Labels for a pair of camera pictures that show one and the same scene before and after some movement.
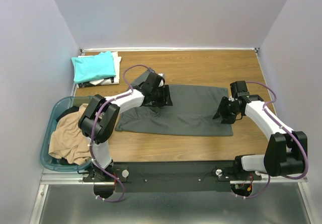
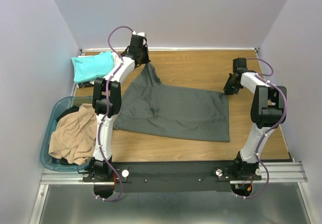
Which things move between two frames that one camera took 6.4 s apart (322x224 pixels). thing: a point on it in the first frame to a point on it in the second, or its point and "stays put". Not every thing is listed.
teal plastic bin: (58, 105) stays put
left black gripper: (166, 100) to (146, 60)
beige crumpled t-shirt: (67, 141) stays put
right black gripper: (221, 110) to (228, 91)
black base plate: (191, 176) stays put
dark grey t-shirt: (191, 114) stays put
